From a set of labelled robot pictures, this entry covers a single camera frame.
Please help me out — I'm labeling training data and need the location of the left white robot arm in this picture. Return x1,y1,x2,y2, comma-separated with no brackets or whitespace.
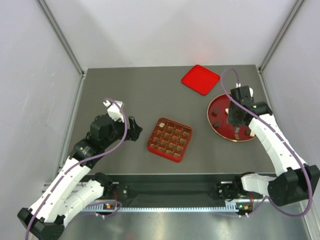
17,114,143,240

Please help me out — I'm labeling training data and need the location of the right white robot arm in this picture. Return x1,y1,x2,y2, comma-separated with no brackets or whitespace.
227,84,320,207

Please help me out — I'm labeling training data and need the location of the red chocolate box tray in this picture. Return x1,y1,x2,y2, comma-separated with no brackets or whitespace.
146,117,193,163

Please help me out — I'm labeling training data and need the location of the round red plate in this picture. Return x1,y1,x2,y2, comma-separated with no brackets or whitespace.
207,94,256,142

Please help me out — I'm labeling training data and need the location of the red square box lid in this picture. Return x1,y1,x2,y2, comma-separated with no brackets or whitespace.
181,64,221,96

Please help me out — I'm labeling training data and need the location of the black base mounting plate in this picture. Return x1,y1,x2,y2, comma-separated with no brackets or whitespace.
84,174,263,202

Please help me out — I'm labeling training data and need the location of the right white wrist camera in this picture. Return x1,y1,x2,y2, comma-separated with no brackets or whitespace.
249,87,254,98

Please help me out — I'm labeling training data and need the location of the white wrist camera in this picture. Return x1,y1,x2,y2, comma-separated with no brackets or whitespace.
249,87,254,98
103,100,124,123

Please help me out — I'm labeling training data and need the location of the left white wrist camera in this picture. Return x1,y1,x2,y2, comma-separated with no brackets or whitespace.
103,100,124,123

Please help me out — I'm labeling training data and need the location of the aluminium front rail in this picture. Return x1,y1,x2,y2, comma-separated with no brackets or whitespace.
39,181,313,213

